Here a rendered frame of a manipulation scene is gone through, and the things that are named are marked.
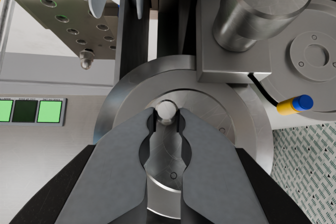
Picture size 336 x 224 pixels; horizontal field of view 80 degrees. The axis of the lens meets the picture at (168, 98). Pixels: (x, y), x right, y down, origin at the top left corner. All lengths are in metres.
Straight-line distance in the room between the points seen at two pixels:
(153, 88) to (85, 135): 0.38
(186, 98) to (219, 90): 0.03
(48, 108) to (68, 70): 2.84
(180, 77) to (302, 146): 0.23
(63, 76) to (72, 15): 2.97
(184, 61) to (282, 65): 0.09
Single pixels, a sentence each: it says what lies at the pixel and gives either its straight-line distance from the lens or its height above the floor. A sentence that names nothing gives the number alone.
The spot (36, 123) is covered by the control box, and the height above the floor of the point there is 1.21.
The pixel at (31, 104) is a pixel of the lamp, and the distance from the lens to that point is 0.60.
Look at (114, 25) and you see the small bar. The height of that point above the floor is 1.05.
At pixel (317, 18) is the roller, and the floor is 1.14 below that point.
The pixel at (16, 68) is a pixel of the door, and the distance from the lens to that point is 3.69.
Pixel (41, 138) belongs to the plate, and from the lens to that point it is 0.58.
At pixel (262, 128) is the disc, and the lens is 0.19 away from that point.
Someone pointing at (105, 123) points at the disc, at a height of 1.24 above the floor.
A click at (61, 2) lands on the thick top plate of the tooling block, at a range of 0.41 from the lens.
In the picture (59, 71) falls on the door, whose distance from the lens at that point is 3.44.
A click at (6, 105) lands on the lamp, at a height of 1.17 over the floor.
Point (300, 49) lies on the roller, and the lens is 0.22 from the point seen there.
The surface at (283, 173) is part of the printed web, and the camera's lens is 0.39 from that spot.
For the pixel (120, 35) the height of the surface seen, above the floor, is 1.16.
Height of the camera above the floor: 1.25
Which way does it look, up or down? 12 degrees down
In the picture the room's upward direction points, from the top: 179 degrees counter-clockwise
